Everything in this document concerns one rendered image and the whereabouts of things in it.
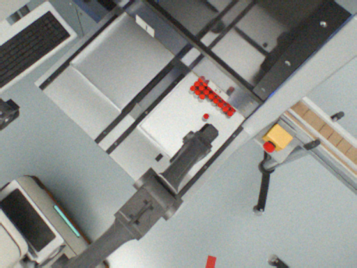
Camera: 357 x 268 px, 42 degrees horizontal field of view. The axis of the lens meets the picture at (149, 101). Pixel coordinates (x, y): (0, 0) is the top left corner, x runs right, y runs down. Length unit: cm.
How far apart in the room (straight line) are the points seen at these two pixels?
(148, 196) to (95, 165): 155
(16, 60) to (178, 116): 66
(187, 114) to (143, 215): 76
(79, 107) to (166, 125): 32
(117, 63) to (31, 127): 102
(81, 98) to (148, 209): 79
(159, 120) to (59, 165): 101
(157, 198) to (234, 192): 158
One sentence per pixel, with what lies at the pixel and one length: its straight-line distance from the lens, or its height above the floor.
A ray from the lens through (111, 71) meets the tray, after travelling 174.
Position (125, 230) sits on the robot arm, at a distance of 103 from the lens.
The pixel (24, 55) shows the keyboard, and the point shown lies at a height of 82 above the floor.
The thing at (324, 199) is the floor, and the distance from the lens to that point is 273.
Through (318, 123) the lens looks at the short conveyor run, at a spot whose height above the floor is 93.
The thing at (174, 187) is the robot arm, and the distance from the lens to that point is 109.
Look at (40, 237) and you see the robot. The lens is 152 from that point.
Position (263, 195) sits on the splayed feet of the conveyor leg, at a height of 10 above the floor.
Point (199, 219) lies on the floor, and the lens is 255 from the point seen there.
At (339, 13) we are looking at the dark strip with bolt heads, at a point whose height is 178.
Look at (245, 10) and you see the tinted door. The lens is 111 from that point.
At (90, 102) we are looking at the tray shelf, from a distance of 172.
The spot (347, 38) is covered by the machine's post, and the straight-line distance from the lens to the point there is 94.
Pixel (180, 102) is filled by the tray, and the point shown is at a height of 88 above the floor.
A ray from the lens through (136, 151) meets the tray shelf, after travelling 167.
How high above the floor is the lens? 253
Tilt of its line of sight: 75 degrees down
